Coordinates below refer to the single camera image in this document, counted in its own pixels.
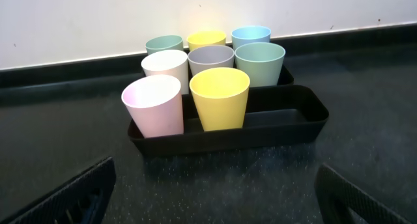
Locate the pink cup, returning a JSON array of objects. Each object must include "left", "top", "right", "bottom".
[{"left": 121, "top": 74, "right": 185, "bottom": 139}]

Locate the white cup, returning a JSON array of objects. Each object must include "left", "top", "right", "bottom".
[{"left": 140, "top": 49, "right": 190, "bottom": 95}]

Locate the grey cup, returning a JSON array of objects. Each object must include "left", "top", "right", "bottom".
[{"left": 187, "top": 44, "right": 235, "bottom": 77}]

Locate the green cup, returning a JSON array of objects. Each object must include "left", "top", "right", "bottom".
[
  {"left": 145, "top": 35, "right": 184, "bottom": 55},
  {"left": 234, "top": 42, "right": 287, "bottom": 88}
]

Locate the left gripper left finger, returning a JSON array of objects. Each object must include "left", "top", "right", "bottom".
[{"left": 0, "top": 156, "right": 117, "bottom": 224}]

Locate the blue cup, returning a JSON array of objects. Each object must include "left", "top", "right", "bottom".
[{"left": 231, "top": 25, "right": 272, "bottom": 51}]

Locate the yellow cup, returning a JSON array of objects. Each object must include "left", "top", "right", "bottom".
[
  {"left": 189, "top": 66, "right": 251, "bottom": 132},
  {"left": 186, "top": 30, "right": 227, "bottom": 51}
]

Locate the black tray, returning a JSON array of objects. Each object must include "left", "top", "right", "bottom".
[
  {"left": 141, "top": 64, "right": 295, "bottom": 88},
  {"left": 126, "top": 84, "right": 330, "bottom": 158}
]

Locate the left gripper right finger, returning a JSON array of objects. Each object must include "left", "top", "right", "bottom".
[{"left": 314, "top": 163, "right": 413, "bottom": 224}]

